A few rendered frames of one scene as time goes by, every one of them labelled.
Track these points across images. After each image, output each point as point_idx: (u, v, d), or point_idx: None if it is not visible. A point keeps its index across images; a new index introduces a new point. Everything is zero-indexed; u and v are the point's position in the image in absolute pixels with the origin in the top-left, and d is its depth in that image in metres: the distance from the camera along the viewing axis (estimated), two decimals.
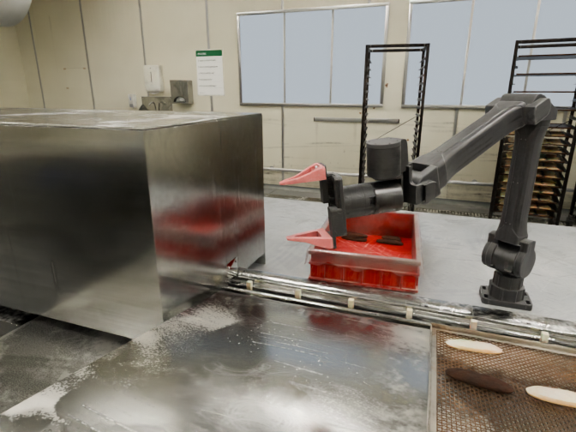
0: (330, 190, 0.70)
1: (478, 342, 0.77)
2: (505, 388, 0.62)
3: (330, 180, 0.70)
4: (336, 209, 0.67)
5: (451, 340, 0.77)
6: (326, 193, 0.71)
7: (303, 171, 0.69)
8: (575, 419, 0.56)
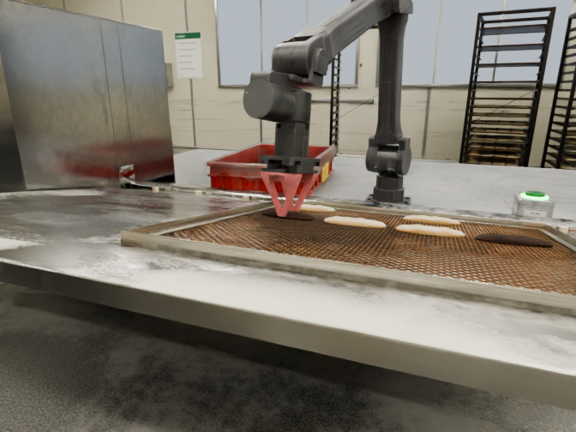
0: None
1: (315, 205, 0.81)
2: (303, 216, 0.66)
3: None
4: None
5: None
6: None
7: (304, 189, 0.71)
8: (350, 229, 0.61)
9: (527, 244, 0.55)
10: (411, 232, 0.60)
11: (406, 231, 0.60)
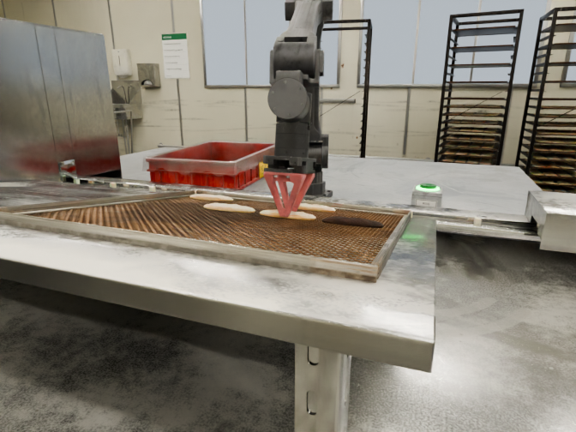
0: (287, 164, 0.69)
1: (217, 195, 0.90)
2: None
3: (282, 162, 0.67)
4: (305, 166, 0.65)
5: (195, 194, 0.90)
6: (285, 167, 0.70)
7: (275, 189, 0.66)
8: (216, 213, 0.69)
9: (359, 225, 0.63)
10: (269, 215, 0.68)
11: (266, 214, 0.69)
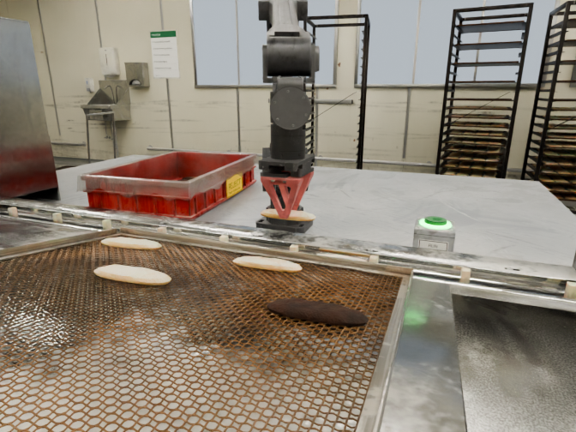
0: None
1: (139, 239, 0.64)
2: None
3: None
4: (302, 170, 0.63)
5: (109, 237, 0.64)
6: (282, 167, 0.68)
7: (273, 193, 0.66)
8: (101, 290, 0.43)
9: (327, 321, 0.37)
10: (269, 217, 0.69)
11: (266, 216, 0.69)
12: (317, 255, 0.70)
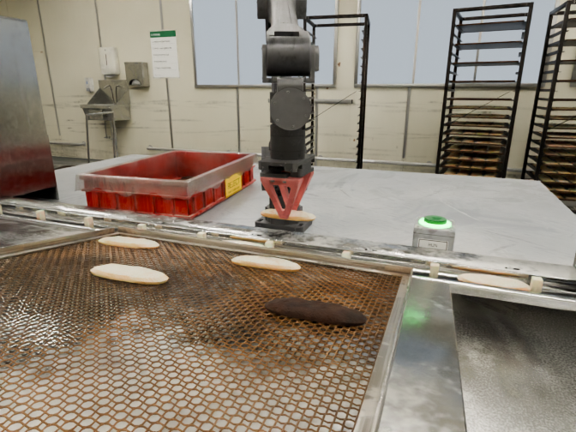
0: None
1: (137, 238, 0.63)
2: None
3: None
4: (301, 170, 0.63)
5: (106, 237, 0.64)
6: (282, 167, 0.68)
7: (273, 193, 0.66)
8: (98, 289, 0.43)
9: (325, 321, 0.37)
10: (269, 217, 0.69)
11: (266, 216, 0.69)
12: (222, 240, 0.76)
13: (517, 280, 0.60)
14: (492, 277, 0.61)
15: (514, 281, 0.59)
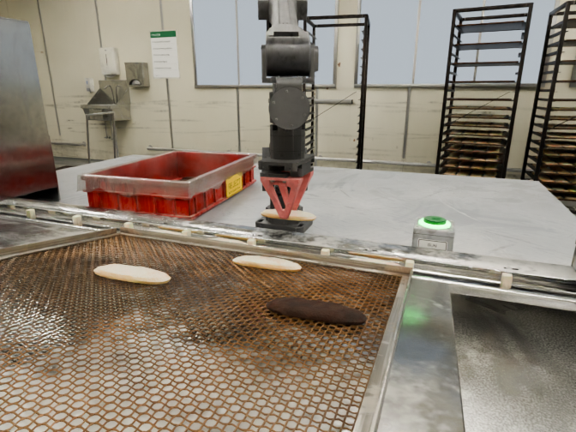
0: None
1: (295, 211, 0.69)
2: None
3: None
4: None
5: (267, 210, 0.71)
6: None
7: (301, 186, 0.70)
8: (101, 289, 0.43)
9: (326, 320, 0.38)
10: None
11: None
12: (147, 230, 0.82)
13: (394, 263, 0.66)
14: (374, 261, 0.67)
15: (391, 264, 0.66)
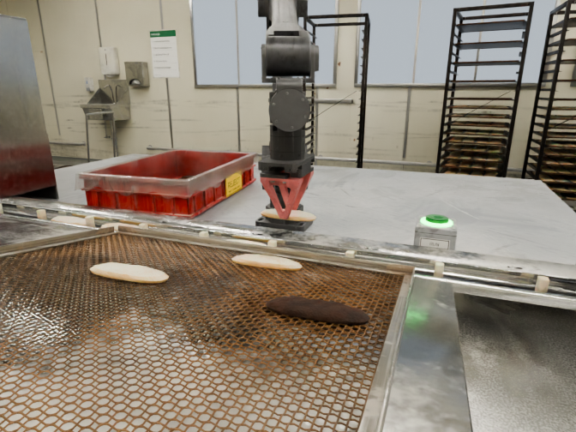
0: None
1: (295, 211, 0.69)
2: None
3: None
4: None
5: (267, 209, 0.71)
6: None
7: (301, 186, 0.70)
8: (98, 288, 0.42)
9: (327, 320, 0.37)
10: None
11: None
12: (57, 216, 0.89)
13: (261, 243, 0.73)
14: (244, 242, 0.74)
15: (257, 244, 0.73)
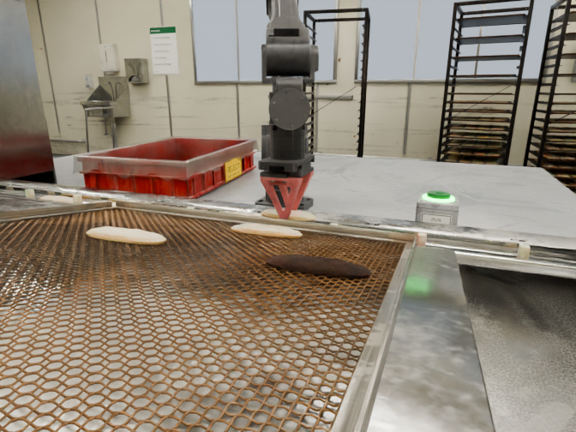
0: None
1: (295, 211, 0.69)
2: None
3: None
4: None
5: (267, 209, 0.71)
6: None
7: (301, 186, 0.70)
8: (93, 248, 0.41)
9: (327, 273, 0.36)
10: None
11: None
12: (45, 195, 0.89)
13: None
14: None
15: None
